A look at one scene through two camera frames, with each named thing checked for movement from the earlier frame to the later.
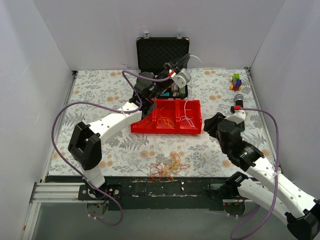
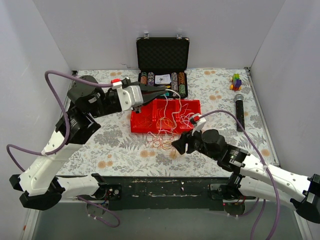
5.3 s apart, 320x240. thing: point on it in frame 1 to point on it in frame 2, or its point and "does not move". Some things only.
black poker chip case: (152, 53) does not move
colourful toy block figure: (236, 82) does not move
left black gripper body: (169, 68) to (139, 85)
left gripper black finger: (180, 62) to (148, 91)
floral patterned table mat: (123, 155) does not move
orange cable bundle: (159, 172) to (161, 139)
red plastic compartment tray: (171, 116) does not move
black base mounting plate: (156, 192) does not move
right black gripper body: (211, 122) to (188, 144)
